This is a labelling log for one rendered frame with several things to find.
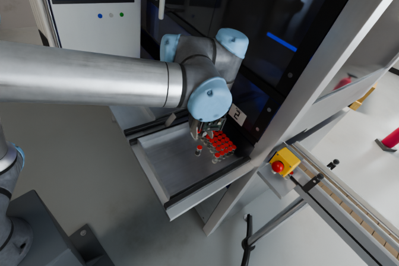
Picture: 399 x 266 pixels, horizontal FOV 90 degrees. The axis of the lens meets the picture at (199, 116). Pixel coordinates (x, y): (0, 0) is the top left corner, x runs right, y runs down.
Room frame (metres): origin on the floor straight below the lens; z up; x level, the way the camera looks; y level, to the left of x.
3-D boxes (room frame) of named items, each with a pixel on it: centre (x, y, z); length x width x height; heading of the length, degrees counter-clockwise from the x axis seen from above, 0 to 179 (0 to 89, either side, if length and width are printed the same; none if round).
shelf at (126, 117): (0.66, 0.09, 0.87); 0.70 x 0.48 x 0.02; 46
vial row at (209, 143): (0.57, -0.07, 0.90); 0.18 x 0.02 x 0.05; 46
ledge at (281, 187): (0.52, -0.39, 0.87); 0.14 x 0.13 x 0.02; 136
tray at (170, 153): (0.50, -0.01, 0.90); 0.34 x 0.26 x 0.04; 136
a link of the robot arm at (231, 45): (0.46, -0.02, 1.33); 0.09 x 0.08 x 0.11; 117
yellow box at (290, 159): (0.50, -0.35, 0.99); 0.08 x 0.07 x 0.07; 136
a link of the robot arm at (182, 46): (0.40, 0.06, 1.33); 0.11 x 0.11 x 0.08; 27
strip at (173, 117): (0.58, 0.15, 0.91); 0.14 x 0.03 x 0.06; 136
